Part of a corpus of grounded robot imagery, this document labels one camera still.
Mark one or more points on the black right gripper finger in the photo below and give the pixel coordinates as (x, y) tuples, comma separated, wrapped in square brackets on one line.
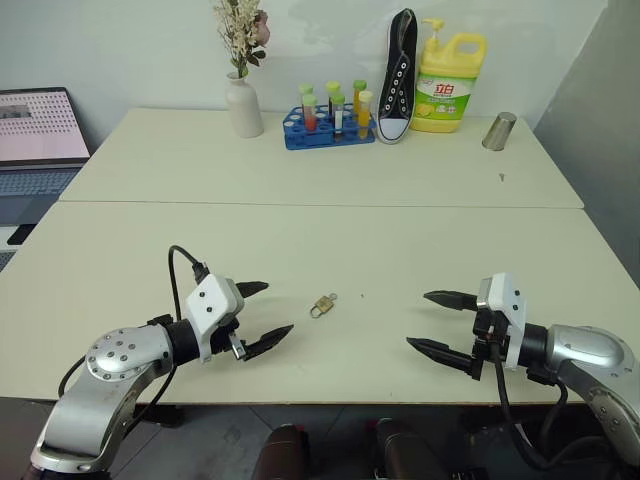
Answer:
[(440, 352), (450, 299)]

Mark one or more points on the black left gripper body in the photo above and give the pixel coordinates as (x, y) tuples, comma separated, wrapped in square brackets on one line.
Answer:
[(222, 341)]

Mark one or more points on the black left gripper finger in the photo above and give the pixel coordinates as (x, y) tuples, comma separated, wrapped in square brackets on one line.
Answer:
[(252, 288), (270, 340)]

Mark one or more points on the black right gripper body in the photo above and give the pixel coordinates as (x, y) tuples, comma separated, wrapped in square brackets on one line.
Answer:
[(482, 350)]

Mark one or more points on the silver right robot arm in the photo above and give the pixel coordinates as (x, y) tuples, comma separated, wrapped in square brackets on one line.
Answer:
[(585, 355)]

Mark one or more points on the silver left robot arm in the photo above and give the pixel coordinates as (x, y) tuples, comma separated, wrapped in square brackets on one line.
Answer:
[(105, 380)]

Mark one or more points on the small brass padlock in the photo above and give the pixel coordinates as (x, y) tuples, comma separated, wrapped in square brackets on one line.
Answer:
[(322, 306)]

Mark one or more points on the dark rounded shape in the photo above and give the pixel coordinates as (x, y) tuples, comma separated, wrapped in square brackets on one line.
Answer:
[(280, 452), (400, 450)]

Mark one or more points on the blue test tube rack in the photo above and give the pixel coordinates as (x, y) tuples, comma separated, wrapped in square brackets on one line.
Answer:
[(300, 137)]

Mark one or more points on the steel cup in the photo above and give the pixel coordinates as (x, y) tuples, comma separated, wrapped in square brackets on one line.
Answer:
[(499, 132)]

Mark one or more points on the white ceramic vase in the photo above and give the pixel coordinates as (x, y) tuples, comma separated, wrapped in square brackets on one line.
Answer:
[(245, 112)]

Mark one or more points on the green cap tube, red liquid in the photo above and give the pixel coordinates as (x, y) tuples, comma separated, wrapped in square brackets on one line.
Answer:
[(310, 115)]

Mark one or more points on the green cap tube, white label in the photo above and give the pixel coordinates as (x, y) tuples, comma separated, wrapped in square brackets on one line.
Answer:
[(339, 117)]

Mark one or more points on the yellow dish soap bottle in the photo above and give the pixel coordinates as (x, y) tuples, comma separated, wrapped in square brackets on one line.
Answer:
[(447, 100)]

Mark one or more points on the yellow cap tube, orange liquid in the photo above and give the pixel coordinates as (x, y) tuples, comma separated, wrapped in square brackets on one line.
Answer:
[(365, 115)]

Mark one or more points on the green cap test tube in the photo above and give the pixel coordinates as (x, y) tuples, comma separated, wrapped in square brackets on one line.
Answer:
[(305, 89)]

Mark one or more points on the green cap tube, dark liquid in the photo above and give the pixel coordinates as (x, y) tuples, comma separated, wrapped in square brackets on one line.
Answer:
[(332, 95)]

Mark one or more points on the black canvas sneaker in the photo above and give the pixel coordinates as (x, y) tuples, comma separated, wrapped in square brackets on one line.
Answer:
[(397, 90)]

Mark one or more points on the green cap tube, orange liquid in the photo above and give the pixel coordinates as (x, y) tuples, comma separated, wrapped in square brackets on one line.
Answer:
[(359, 87)]

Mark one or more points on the dried flower bouquet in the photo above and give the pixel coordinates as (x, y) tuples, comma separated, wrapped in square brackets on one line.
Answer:
[(240, 35)]

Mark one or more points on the grey laptop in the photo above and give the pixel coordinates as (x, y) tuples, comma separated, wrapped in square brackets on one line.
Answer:
[(35, 125)]

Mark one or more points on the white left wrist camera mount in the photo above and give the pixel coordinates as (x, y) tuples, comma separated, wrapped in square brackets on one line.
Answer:
[(210, 305)]

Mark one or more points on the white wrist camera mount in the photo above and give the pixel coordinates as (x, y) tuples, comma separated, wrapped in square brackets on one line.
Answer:
[(210, 305), (512, 310)]

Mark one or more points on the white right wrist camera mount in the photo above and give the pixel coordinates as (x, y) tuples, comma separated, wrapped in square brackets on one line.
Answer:
[(512, 310)]

